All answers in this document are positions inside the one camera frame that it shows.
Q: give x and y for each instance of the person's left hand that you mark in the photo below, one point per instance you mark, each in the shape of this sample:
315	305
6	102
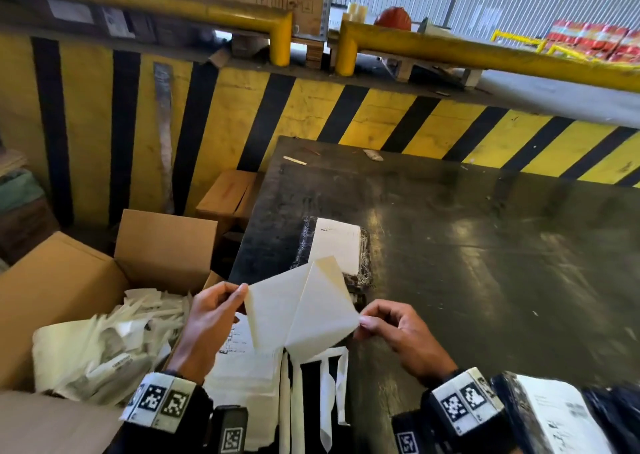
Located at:
205	328

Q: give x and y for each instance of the small wooden block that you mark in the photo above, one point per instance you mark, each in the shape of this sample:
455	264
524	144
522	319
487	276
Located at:
219	58

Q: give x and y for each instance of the cream paper rolls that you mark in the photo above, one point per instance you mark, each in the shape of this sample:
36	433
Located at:
357	12

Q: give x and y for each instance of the person's right hand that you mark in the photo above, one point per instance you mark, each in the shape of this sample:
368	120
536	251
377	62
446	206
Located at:
405	338

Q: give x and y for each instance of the open brown cardboard box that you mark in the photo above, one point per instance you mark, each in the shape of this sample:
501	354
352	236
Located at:
55	278

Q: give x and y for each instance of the small brown cardboard box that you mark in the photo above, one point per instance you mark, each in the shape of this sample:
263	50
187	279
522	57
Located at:
227	193

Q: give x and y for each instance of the white backing paper strip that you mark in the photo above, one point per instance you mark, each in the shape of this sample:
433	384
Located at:
284	408
342	388
326	408
297	408

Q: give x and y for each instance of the small wooden stick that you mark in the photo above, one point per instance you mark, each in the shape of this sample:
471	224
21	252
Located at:
295	160

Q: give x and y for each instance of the thin red stick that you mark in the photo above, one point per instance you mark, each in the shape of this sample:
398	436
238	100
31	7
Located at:
310	151

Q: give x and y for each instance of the white table with wooden legs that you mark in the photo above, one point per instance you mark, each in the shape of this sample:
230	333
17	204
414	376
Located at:
404	71

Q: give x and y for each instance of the yellow guard rail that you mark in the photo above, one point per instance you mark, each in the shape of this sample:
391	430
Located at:
475	53
175	6

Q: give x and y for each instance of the stack of white labels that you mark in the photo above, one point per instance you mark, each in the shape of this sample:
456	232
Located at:
245	383

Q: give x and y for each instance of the stack of red drink packs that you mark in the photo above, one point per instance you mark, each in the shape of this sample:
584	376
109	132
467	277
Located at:
595	38

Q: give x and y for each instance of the printed label paper sheet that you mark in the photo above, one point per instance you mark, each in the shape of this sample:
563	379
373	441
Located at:
560	413
320	313

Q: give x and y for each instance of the yellow black striped barrier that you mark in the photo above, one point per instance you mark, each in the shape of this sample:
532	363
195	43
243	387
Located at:
90	128

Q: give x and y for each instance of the white paper tag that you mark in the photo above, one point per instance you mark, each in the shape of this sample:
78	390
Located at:
118	22
70	11

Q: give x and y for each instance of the pile of crumpled backing paper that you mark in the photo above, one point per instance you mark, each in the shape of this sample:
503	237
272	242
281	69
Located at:
90	353

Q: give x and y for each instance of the stack black packets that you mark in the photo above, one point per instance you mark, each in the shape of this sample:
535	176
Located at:
335	243

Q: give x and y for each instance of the green covered dark box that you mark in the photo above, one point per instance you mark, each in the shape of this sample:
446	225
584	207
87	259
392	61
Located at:
25	208

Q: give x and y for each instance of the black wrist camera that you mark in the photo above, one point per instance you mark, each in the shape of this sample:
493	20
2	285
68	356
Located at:
232	438
406	441

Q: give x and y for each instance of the crumpled tape scrap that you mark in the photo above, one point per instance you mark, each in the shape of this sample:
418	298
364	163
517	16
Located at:
373	155

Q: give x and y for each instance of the small yellow floor rail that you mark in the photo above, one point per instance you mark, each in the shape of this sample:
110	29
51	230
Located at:
517	37
570	52

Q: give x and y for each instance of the dark top side table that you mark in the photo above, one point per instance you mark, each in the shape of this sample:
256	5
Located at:
12	161

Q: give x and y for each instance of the wooden pallet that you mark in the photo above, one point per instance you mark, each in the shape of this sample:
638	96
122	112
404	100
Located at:
315	53

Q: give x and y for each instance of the red hard hat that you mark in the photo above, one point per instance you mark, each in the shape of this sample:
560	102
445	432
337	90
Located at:
393	18

